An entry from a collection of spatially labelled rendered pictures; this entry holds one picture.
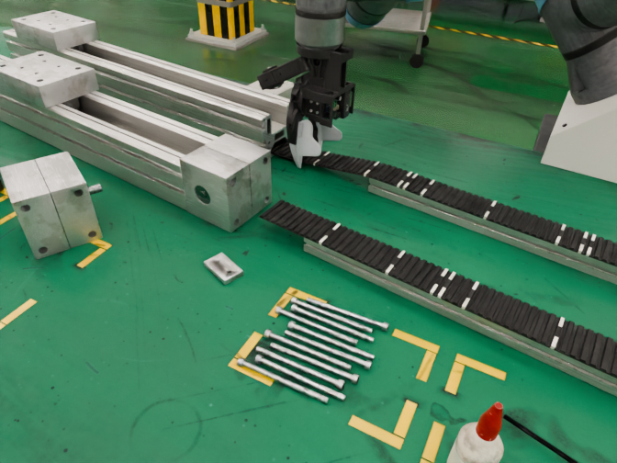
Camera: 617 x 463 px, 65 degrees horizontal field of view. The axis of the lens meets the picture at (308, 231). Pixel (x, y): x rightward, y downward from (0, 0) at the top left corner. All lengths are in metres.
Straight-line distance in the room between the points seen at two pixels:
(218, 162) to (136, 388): 0.32
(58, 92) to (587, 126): 0.92
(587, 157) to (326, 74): 0.49
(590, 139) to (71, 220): 0.84
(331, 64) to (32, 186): 0.45
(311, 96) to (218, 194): 0.22
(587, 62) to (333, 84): 0.48
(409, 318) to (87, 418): 0.37
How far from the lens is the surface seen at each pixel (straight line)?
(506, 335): 0.62
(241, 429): 0.51
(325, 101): 0.77
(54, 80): 0.97
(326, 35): 0.75
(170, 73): 1.10
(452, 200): 0.77
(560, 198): 0.91
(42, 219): 0.72
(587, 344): 0.61
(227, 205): 0.69
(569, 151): 0.99
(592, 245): 0.76
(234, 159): 0.71
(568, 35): 1.03
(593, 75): 1.03
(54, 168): 0.75
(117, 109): 0.93
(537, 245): 0.76
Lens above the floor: 1.23
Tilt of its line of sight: 38 degrees down
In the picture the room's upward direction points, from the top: 2 degrees clockwise
